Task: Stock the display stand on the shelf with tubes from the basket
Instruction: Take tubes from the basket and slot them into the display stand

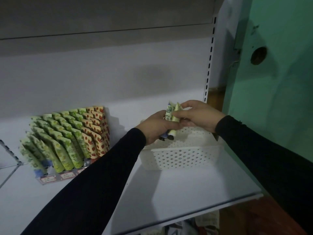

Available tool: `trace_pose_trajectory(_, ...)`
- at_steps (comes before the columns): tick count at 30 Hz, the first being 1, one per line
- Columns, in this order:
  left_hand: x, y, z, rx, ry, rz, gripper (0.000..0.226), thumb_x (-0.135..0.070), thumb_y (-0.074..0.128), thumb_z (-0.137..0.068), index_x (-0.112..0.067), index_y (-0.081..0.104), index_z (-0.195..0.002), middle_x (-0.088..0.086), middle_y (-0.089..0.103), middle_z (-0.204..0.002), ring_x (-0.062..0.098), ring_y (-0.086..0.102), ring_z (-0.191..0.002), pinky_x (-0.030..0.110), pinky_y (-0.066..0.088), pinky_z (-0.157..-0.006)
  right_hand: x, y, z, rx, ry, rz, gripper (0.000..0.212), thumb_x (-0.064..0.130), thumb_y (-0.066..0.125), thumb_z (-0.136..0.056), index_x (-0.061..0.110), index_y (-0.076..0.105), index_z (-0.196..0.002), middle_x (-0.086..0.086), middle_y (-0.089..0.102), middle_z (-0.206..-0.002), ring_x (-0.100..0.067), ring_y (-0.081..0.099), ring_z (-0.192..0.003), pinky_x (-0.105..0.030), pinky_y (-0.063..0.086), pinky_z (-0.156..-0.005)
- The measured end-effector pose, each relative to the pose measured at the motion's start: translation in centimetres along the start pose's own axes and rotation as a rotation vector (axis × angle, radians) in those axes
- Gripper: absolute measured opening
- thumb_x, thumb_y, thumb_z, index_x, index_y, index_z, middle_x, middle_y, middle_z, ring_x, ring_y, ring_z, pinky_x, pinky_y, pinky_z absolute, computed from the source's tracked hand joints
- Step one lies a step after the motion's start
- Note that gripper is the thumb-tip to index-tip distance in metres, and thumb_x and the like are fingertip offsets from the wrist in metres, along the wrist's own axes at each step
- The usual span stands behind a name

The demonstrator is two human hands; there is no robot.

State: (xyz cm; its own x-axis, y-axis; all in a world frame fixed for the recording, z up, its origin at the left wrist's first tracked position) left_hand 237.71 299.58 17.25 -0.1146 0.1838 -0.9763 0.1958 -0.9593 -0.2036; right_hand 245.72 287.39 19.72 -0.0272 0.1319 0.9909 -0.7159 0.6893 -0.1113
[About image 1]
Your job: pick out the white store shelf unit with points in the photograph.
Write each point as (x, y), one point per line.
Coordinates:
(97, 78)

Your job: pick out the person's right hand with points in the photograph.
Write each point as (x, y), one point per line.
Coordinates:
(203, 116)

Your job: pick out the row of cream tubes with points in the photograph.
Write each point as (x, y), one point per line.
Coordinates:
(95, 110)

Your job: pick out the group of white green pouches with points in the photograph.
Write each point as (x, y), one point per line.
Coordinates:
(195, 226)

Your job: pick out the white perforated basket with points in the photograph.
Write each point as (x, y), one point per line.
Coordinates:
(181, 157)

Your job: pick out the person's left hand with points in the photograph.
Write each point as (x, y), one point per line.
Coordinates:
(154, 127)

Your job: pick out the clear acrylic display rack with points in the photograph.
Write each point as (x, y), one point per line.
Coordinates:
(58, 175)

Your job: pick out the person's right forearm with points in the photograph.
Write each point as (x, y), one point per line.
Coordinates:
(269, 159)

